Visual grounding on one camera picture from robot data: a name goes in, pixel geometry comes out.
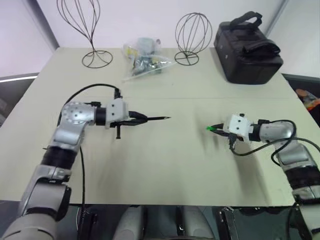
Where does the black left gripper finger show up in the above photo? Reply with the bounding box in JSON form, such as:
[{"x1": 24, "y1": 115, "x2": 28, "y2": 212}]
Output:
[
  {"x1": 119, "y1": 118, "x2": 149, "y2": 126},
  {"x1": 128, "y1": 110, "x2": 149, "y2": 120}
]

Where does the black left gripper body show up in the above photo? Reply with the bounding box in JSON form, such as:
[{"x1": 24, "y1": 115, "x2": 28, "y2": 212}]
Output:
[{"x1": 109, "y1": 110, "x2": 134, "y2": 140}]

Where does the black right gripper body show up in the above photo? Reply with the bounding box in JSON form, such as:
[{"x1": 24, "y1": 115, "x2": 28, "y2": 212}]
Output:
[{"x1": 219, "y1": 129, "x2": 245, "y2": 150}]

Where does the black marker pen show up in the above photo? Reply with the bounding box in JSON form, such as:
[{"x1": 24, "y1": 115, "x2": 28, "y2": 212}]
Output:
[{"x1": 146, "y1": 115, "x2": 172, "y2": 122}]

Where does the clear plastic bag of items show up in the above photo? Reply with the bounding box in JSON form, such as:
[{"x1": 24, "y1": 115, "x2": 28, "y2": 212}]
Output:
[{"x1": 121, "y1": 37, "x2": 176, "y2": 84}]

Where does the black fabric carry bag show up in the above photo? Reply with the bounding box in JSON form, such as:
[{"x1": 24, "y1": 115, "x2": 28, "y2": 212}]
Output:
[{"x1": 213, "y1": 10, "x2": 284, "y2": 85}]

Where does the black glossy box shape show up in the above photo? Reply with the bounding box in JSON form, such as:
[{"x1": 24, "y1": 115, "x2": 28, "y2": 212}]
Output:
[{"x1": 218, "y1": 206, "x2": 252, "y2": 240}]

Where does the grey rounded shape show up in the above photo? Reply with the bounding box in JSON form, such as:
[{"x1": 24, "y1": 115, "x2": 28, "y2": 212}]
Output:
[
  {"x1": 116, "y1": 205, "x2": 152, "y2": 240},
  {"x1": 178, "y1": 205, "x2": 216, "y2": 240}
]

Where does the orange colourful packet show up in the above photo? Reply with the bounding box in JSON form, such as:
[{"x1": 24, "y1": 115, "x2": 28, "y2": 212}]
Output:
[{"x1": 295, "y1": 88, "x2": 320, "y2": 113}]

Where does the dark side table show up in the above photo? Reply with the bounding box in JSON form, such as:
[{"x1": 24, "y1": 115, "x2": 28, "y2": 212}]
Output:
[{"x1": 281, "y1": 72, "x2": 320, "y2": 121}]

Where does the black upright block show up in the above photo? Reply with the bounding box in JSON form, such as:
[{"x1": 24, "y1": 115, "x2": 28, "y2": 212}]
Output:
[{"x1": 79, "y1": 209, "x2": 99, "y2": 240}]

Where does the dark grey side cabinet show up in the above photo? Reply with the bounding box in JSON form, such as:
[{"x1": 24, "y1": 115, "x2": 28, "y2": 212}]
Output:
[{"x1": 0, "y1": 72, "x2": 40, "y2": 128}]

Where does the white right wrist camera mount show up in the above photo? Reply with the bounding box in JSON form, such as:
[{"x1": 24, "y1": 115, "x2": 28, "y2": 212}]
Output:
[{"x1": 223, "y1": 112, "x2": 251, "y2": 143}]

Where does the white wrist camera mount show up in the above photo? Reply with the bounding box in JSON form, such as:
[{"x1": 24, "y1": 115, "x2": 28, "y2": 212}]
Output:
[
  {"x1": 223, "y1": 112, "x2": 251, "y2": 143},
  {"x1": 105, "y1": 98, "x2": 129, "y2": 130}
]

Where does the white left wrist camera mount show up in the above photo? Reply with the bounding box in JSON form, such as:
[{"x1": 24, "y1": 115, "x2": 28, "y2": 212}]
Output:
[{"x1": 105, "y1": 98, "x2": 129, "y2": 130}]

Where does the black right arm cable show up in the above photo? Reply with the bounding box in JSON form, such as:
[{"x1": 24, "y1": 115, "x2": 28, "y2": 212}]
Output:
[{"x1": 228, "y1": 119, "x2": 320, "y2": 166}]

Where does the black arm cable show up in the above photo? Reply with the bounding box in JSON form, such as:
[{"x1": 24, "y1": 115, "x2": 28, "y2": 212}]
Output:
[
  {"x1": 57, "y1": 83, "x2": 124, "y2": 126},
  {"x1": 228, "y1": 119, "x2": 320, "y2": 166}
]

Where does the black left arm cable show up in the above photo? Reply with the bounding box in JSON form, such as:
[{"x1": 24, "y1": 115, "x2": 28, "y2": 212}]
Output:
[{"x1": 57, "y1": 83, "x2": 124, "y2": 126}]

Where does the thin black hanging cable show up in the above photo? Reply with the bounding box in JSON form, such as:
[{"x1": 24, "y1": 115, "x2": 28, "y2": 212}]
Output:
[{"x1": 78, "y1": 144, "x2": 87, "y2": 226}]

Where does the short wire head stand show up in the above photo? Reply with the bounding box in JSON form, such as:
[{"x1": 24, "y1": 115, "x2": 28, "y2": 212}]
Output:
[{"x1": 174, "y1": 12, "x2": 214, "y2": 66}]

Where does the tall wire hat stand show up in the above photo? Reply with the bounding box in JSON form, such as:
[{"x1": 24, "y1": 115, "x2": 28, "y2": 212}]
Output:
[{"x1": 56, "y1": 0, "x2": 114, "y2": 68}]

